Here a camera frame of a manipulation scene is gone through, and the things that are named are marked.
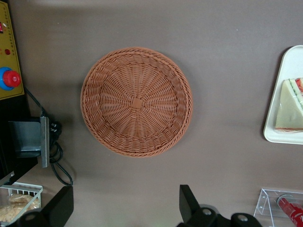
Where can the cream plastic tray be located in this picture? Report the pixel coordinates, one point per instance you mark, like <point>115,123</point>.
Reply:
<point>274,94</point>

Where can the rice cracker pack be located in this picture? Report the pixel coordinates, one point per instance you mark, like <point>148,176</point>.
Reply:
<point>16,208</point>

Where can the clear acrylic bottle rack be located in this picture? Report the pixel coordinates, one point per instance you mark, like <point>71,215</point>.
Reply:
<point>265,203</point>

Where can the triangular sandwich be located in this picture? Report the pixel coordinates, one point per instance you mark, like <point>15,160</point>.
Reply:
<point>291,111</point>

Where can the brown round wicker basket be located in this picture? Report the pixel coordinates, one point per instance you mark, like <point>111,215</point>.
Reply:
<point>137,101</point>

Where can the red emergency stop button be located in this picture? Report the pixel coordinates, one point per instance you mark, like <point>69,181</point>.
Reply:
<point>10,79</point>

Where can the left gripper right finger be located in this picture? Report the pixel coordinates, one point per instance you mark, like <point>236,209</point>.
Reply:
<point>189,208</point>

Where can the yellow black control box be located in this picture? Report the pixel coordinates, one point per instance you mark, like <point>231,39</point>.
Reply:
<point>9,35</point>

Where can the red cola bottle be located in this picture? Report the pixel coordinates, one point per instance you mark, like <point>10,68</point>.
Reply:
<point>292,209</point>

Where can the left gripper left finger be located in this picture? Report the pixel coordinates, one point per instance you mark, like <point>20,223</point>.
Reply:
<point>56,208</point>

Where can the grey metal bracket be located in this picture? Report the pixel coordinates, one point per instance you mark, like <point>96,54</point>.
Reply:
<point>35,139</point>

